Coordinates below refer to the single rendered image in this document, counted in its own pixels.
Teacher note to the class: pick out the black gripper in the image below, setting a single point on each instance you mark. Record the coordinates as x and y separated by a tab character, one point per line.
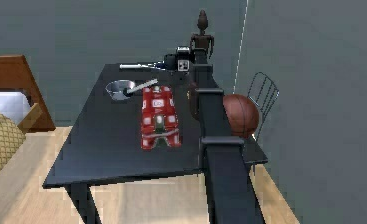
170	62

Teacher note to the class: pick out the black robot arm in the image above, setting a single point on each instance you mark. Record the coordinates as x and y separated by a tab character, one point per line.
226	186

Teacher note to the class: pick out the red chest with white squares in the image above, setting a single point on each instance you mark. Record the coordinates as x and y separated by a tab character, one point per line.
160	116

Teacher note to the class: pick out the black dining table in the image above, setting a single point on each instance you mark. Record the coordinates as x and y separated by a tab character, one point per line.
104	143

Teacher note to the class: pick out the silver metal bowl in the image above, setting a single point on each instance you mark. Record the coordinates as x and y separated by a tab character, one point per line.
116	89

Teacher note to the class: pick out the dark brown figurine statue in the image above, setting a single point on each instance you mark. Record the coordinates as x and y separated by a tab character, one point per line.
202	38

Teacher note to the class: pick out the brown basketball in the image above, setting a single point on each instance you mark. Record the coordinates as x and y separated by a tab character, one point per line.
242	115

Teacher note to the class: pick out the brown wooden armchair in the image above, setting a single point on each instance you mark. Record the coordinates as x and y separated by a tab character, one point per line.
11	71

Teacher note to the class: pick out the white cushion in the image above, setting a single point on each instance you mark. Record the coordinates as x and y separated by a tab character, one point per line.
7	105

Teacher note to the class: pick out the yellow patterned cushion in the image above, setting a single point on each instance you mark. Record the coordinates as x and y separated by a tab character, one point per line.
4	143

